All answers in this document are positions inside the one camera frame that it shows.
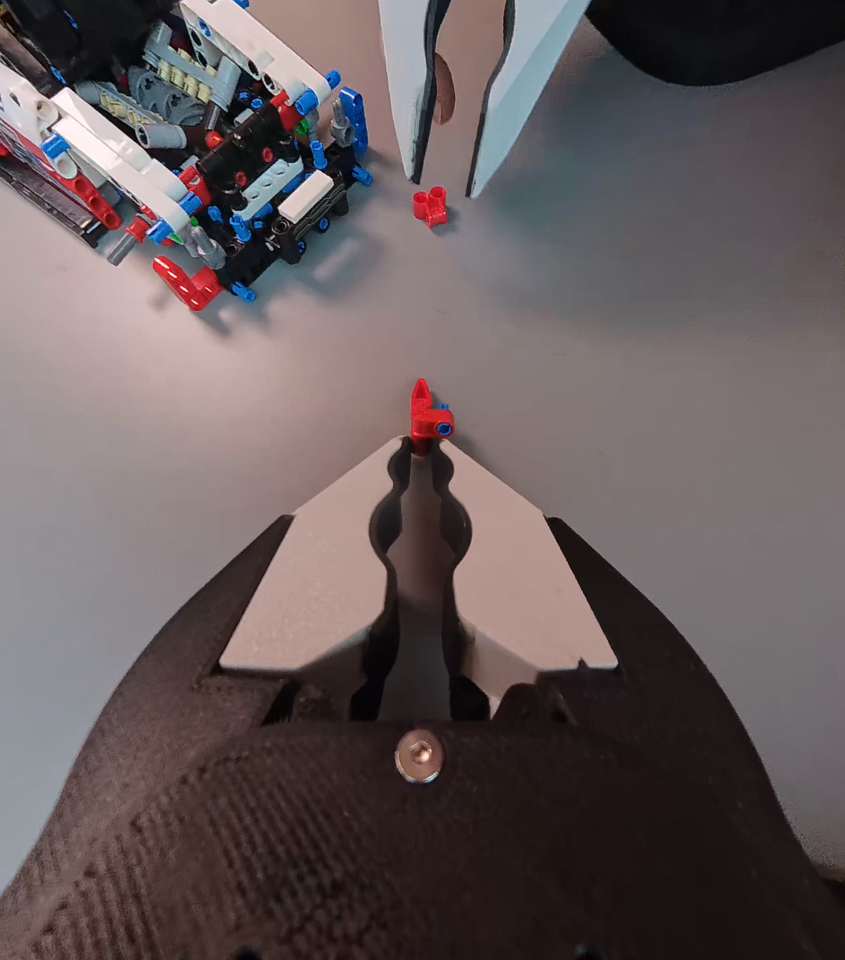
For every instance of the person's right hand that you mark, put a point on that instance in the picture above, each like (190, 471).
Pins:
(446, 90)

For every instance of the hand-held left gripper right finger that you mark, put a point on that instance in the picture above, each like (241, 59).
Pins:
(535, 600)

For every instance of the toy brick race car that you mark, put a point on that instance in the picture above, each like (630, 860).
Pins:
(130, 112)

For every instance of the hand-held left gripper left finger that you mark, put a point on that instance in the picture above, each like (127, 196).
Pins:
(302, 600)

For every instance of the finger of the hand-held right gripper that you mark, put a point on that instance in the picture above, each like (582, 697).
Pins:
(404, 75)
(527, 60)

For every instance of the small red connector brick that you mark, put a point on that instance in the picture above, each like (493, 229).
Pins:
(430, 206)

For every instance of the red pointed brick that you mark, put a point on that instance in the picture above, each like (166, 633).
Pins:
(420, 394)

